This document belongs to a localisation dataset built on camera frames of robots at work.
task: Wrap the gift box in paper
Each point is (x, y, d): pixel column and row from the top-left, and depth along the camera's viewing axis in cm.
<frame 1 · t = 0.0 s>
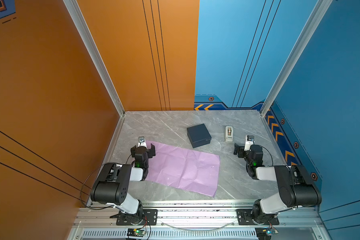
left hand: (143, 143, 94), fingers open
right hand: (242, 144, 94), fingers open
purple wrapping paper sheet: (193, 170, 92), on the table
dark navy gift box: (199, 135, 100), point 7 cm above the table
white tape dispenser: (229, 134, 104), point 4 cm above the table

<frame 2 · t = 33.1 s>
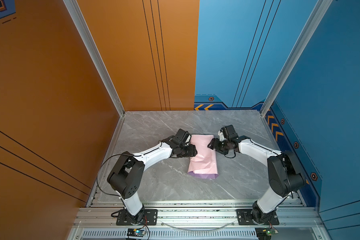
left hand: (195, 151, 88), fingers open
right hand: (210, 147, 92), fingers open
purple wrapping paper sheet: (204, 164, 83), point 10 cm above the table
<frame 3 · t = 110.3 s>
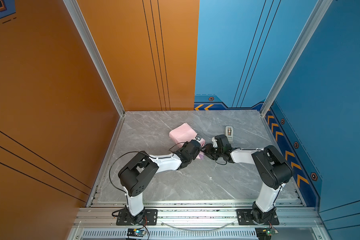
left hand: (192, 145, 94), fingers open
right hand: (200, 151, 95), fingers open
purple wrapping paper sheet: (185, 133, 101), point 7 cm above the table
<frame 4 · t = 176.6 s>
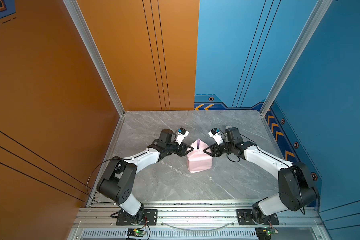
left hand: (191, 147, 86), fingers open
right hand: (206, 149, 86), fingers open
purple wrapping paper sheet: (197, 160, 83), point 12 cm above the table
